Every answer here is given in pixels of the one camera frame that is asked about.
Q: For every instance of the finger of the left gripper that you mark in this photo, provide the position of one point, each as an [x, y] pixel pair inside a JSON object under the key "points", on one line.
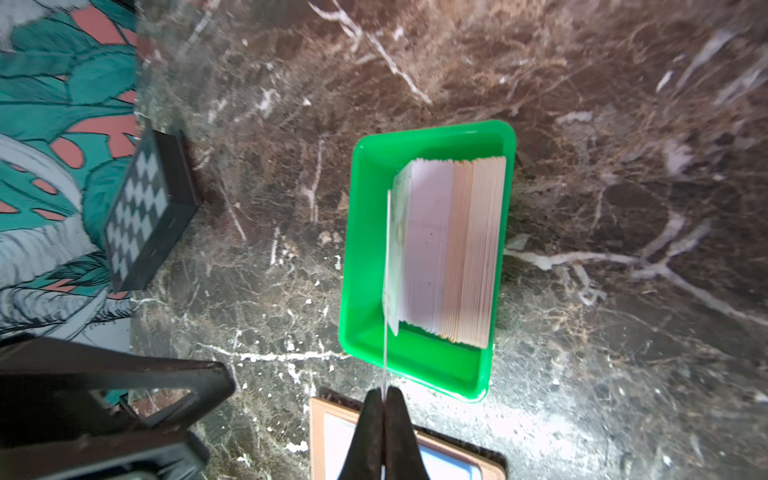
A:
{"points": [[177, 454], [51, 390]]}

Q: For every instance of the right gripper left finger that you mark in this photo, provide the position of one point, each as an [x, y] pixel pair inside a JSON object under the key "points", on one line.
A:
{"points": [[365, 456]]}

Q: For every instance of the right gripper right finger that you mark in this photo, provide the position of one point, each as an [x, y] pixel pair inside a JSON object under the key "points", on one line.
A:
{"points": [[402, 457]]}

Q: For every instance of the tan leather card holder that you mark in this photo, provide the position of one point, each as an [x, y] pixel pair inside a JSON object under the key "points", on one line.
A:
{"points": [[332, 428]]}

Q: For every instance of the green plastic card tray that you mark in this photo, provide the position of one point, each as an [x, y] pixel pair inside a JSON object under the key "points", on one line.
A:
{"points": [[458, 371]]}

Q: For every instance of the black white checkerboard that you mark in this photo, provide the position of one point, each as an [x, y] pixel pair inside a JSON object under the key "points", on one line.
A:
{"points": [[156, 202]]}

